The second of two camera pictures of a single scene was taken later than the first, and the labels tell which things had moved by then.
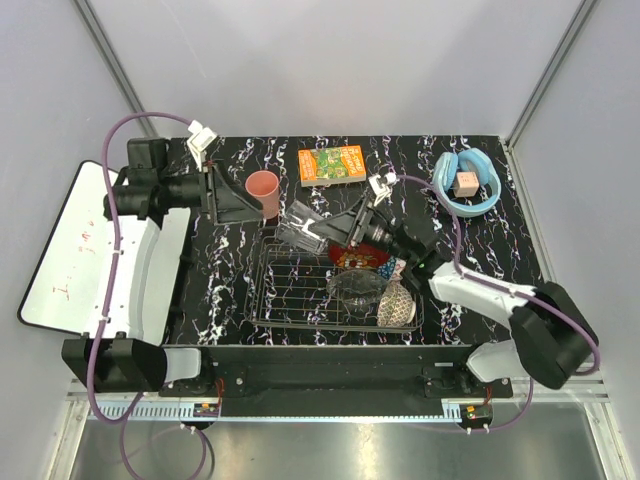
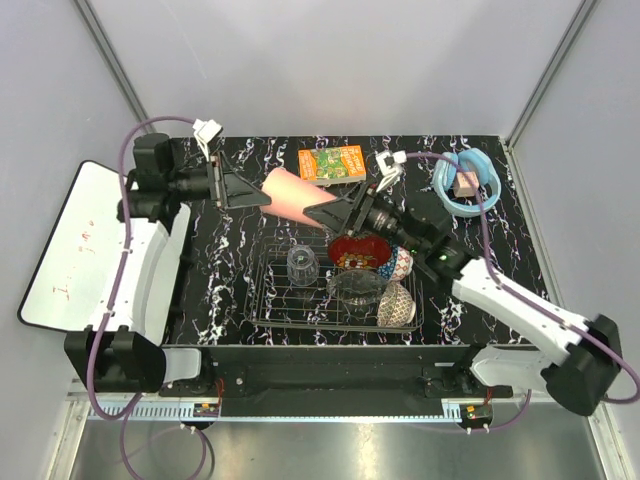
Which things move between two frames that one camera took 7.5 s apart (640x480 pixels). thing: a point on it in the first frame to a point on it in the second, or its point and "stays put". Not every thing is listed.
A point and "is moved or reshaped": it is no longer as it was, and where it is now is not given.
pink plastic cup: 264,186 is moved or reshaped
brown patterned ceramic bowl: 396,306 stays put
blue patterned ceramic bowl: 392,268 stays put
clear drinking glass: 296,228 to 302,265
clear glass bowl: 357,291 stays put
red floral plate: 359,256 stays put
